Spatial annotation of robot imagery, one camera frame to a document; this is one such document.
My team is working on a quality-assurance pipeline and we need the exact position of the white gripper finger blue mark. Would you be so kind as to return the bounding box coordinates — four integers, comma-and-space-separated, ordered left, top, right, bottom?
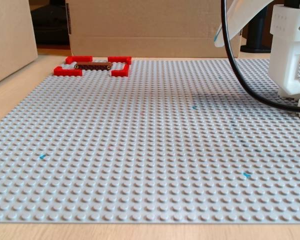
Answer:
213, 0, 275, 48

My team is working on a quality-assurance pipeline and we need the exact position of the brown lego technic beam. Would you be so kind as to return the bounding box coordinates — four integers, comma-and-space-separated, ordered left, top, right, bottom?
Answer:
74, 62, 114, 71

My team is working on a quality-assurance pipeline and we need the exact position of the grey studded lego baseplate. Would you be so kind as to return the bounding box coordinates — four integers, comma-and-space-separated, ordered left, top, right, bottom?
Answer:
0, 58, 300, 224

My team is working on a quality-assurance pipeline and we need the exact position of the black stand pole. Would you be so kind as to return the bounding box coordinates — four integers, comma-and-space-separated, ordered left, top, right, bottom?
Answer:
239, 4, 272, 53

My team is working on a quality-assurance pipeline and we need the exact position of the large open cardboard box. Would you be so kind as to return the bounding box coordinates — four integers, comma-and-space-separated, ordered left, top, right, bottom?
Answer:
65, 0, 243, 59

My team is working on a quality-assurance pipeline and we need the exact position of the dark furniture behind boxes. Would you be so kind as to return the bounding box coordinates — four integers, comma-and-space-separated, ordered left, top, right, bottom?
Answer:
29, 0, 71, 50

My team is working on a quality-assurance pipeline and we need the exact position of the plain cardboard box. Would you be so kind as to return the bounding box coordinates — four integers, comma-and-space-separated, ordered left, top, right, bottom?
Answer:
0, 0, 39, 88

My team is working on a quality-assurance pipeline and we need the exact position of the black cable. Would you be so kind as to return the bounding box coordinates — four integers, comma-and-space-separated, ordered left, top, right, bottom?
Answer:
220, 0, 300, 113

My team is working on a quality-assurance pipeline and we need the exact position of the red corner bracket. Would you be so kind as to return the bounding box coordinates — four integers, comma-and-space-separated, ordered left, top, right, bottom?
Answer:
65, 55, 93, 64
111, 64, 130, 78
53, 66, 83, 77
107, 56, 132, 66

